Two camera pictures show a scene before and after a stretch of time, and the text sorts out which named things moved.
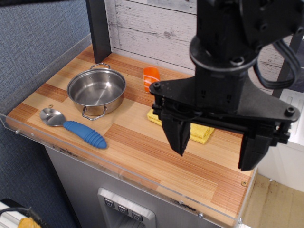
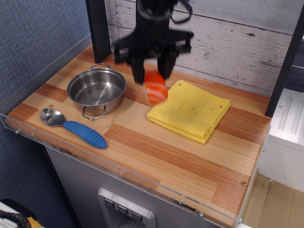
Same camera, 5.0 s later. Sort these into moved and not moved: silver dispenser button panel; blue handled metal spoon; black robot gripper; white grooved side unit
Moved: black robot gripper
Not moved: blue handled metal spoon; white grooved side unit; silver dispenser button panel
